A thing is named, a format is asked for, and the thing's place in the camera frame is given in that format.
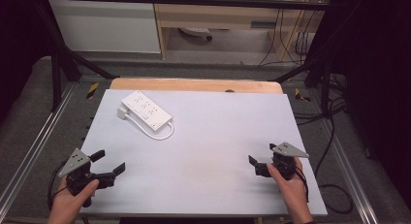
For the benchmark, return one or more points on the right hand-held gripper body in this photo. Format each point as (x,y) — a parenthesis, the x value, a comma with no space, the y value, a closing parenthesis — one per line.
(284,162)

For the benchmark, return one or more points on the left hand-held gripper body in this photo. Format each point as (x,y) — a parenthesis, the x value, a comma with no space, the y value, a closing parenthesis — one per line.
(79,177)

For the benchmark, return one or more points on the white plug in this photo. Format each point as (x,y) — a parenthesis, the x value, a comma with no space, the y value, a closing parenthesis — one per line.
(122,112)

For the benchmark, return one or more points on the white power strip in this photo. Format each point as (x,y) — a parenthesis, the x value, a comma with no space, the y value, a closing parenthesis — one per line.
(146,110)

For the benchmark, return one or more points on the person's left hand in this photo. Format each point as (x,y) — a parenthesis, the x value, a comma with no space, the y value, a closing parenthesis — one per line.
(68,204)

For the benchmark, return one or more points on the person's right hand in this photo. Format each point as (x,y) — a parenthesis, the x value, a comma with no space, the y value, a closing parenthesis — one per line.
(292,195)

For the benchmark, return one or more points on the black metal stand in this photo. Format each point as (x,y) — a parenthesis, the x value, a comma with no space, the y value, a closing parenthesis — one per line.
(324,75)
(56,78)

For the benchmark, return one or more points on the wooden board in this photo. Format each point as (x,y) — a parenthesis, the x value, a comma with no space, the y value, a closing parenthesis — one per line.
(194,85)

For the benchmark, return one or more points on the white cabinet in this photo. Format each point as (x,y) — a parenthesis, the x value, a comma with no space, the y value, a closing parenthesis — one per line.
(106,26)

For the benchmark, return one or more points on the dark curtain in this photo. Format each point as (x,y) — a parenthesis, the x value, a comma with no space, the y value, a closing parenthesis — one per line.
(381,72)
(19,39)

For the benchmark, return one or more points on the wooden desk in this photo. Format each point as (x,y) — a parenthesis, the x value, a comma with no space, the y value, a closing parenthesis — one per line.
(223,17)

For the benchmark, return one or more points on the white chair base leg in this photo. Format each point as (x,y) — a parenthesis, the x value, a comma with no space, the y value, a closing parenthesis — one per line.
(194,31)

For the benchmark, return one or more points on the aluminium rail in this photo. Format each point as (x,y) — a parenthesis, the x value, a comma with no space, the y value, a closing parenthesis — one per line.
(349,173)
(35,143)

